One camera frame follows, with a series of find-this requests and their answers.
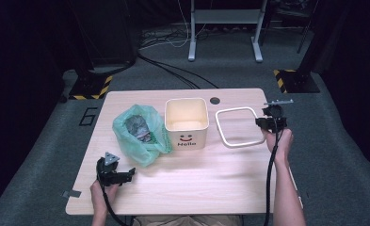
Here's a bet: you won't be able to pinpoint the white metal desk frame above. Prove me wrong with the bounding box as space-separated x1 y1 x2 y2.
186 0 268 63

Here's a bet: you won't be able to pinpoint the black stand with striped base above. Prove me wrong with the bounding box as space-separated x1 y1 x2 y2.
68 0 115 101
273 0 328 94

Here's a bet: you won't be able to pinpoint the white square bin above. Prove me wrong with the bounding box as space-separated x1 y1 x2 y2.
164 97 210 151

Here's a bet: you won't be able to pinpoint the white floor cables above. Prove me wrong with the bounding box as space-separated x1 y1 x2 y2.
138 0 207 51

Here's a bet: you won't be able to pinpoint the green plastic bag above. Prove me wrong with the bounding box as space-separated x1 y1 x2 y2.
111 104 174 168

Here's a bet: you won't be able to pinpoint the person's left hand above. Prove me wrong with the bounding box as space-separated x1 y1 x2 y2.
89 179 121 212

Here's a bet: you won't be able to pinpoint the white square ring frame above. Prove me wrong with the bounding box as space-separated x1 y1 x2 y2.
215 106 266 149

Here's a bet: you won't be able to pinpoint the person's right hand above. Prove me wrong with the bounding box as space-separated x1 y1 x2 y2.
263 127 295 162

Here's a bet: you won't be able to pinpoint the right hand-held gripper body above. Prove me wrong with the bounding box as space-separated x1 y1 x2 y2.
262 99 295 134

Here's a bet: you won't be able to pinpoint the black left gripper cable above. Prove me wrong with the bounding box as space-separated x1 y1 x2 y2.
99 182 131 226

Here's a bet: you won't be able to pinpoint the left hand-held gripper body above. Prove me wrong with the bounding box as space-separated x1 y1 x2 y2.
96 152 121 186

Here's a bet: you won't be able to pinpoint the crumpled grey paper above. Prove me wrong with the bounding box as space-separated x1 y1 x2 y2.
124 114 153 144

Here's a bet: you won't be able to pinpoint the black cabinet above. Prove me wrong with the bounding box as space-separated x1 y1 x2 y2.
75 0 139 68

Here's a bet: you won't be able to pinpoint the grey tape strip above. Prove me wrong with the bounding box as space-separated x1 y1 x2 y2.
62 189 82 199

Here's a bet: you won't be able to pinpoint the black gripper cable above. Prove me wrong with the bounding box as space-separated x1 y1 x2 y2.
262 125 284 226
99 182 131 226

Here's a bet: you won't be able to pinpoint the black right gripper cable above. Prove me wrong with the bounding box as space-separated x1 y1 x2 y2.
262 125 284 226

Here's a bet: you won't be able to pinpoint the black floor cables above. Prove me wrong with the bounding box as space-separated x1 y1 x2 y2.
137 52 220 90

